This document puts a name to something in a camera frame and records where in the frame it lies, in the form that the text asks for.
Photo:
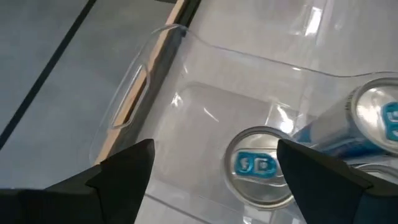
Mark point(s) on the clear plastic bin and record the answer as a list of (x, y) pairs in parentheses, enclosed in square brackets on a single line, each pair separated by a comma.
[(217, 102)]

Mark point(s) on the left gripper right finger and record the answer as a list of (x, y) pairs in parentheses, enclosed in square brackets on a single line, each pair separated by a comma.
[(326, 193)]

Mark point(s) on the wooden table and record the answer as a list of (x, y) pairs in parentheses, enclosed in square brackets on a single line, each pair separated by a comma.
[(173, 15)]

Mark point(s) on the slim silver blue energy can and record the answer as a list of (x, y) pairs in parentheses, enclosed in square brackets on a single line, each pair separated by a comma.
[(335, 130), (248, 186)]

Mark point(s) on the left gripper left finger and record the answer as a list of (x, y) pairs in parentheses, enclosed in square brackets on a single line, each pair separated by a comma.
[(93, 199)]

